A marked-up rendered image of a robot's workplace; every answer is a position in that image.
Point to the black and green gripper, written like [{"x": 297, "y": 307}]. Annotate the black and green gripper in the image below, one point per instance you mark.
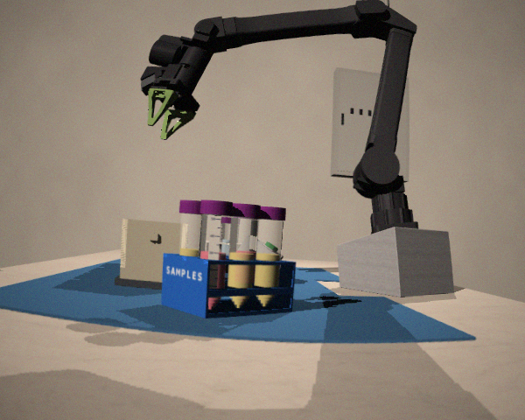
[{"x": 182, "y": 91}]

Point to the blue bench mat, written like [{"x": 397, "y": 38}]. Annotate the blue bench mat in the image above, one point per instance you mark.
[{"x": 318, "y": 315}]

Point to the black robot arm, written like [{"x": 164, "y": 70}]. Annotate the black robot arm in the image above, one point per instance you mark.
[{"x": 379, "y": 165}]

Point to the blue sample rack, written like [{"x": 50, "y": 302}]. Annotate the blue sample rack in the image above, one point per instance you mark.
[{"x": 185, "y": 287}]

